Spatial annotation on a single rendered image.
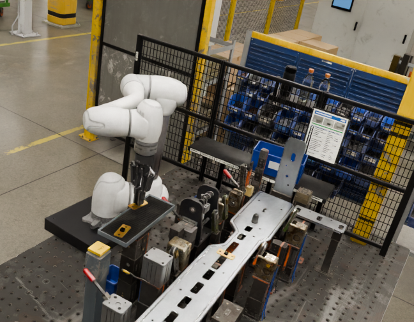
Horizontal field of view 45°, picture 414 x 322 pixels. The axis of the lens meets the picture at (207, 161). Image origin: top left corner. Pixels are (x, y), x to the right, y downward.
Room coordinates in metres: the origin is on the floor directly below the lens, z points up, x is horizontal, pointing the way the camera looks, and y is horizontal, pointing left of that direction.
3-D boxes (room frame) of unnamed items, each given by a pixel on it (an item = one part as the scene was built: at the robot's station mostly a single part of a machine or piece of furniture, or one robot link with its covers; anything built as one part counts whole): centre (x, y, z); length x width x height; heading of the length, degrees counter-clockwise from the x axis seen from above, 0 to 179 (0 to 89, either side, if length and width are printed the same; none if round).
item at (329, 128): (2.71, -0.65, 1.30); 0.23 x 0.02 x 0.31; 68
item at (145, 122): (1.72, 0.26, 1.60); 0.13 x 0.11 x 0.16; 109
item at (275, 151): (2.67, -0.42, 1.10); 0.30 x 0.17 x 0.13; 75
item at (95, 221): (2.21, 0.49, 0.79); 0.22 x 0.18 x 0.06; 165
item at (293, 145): (2.47, -0.45, 1.17); 0.12 x 0.01 x 0.34; 68
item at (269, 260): (1.79, -0.35, 0.87); 0.12 x 0.09 x 0.35; 68
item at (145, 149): (1.73, 0.24, 1.49); 0.09 x 0.09 x 0.06
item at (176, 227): (1.80, 0.07, 0.90); 0.05 x 0.05 x 0.40; 68
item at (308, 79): (2.87, -0.50, 1.53); 0.06 x 0.06 x 0.20
